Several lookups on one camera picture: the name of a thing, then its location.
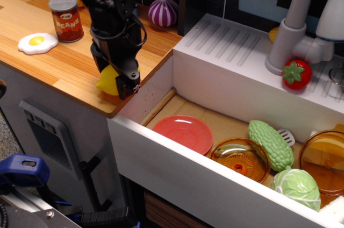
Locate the blue clamp handle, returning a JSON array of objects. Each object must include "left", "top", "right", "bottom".
[{"left": 1, "top": 153, "right": 50, "bottom": 187}]

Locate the green toy cabbage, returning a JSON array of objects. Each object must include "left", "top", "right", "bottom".
[{"left": 271, "top": 168, "right": 321, "bottom": 211}]

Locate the toy fried egg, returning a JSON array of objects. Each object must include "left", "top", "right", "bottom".
[{"left": 18, "top": 33, "right": 59, "bottom": 55}]

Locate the yellow toy behind faucet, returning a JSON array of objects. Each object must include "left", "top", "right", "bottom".
[{"left": 268, "top": 27, "right": 279, "bottom": 42}]

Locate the white toy spatula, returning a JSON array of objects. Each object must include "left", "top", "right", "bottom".
[{"left": 277, "top": 129, "right": 296, "bottom": 146}]

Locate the grey toy oven door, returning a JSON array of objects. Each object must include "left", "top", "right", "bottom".
[{"left": 19, "top": 100, "right": 82, "bottom": 180}]

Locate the purple striped toy onion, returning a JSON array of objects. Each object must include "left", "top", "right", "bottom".
[{"left": 148, "top": 0, "right": 179, "bottom": 27}]

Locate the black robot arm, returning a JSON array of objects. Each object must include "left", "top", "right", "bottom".
[{"left": 81, "top": 0, "right": 147, "bottom": 99}]

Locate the white bottle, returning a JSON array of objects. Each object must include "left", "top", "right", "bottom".
[{"left": 316, "top": 0, "right": 343, "bottom": 42}]

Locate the amber glass pot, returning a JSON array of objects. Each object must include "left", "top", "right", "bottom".
[{"left": 299, "top": 127, "right": 343, "bottom": 196}]

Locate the green toy bitter gourd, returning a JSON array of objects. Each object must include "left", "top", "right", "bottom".
[{"left": 248, "top": 120, "right": 294, "bottom": 172}]

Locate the amber glass lid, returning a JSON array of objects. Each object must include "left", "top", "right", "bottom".
[{"left": 208, "top": 138, "right": 271, "bottom": 183}]

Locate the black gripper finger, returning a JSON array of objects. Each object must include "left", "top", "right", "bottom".
[
  {"left": 116, "top": 75, "right": 140, "bottom": 100},
  {"left": 90, "top": 42, "right": 111, "bottom": 73}
]

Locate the yellow toy lemon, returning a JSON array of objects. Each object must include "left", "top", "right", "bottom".
[{"left": 96, "top": 65, "right": 124, "bottom": 96}]

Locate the red toy tomato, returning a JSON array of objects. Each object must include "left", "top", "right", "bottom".
[{"left": 282, "top": 59, "right": 312, "bottom": 90}]

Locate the toy beans can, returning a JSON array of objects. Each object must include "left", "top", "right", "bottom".
[{"left": 48, "top": 0, "right": 84, "bottom": 43}]

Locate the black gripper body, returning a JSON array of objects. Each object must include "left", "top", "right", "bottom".
[{"left": 90, "top": 25, "right": 142, "bottom": 77}]

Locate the grey toy faucet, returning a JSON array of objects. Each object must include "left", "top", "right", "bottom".
[{"left": 265, "top": 0, "right": 334, "bottom": 76}]

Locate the white toy sink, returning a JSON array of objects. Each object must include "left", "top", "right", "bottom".
[{"left": 108, "top": 15, "right": 343, "bottom": 227}]

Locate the black oven handle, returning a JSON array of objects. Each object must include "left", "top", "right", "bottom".
[{"left": 79, "top": 156, "right": 112, "bottom": 212}]

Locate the metal ring utensil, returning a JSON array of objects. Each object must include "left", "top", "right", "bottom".
[{"left": 328, "top": 68, "right": 344, "bottom": 87}]

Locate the red plastic plate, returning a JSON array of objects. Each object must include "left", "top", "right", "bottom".
[{"left": 153, "top": 115, "right": 213, "bottom": 155}]

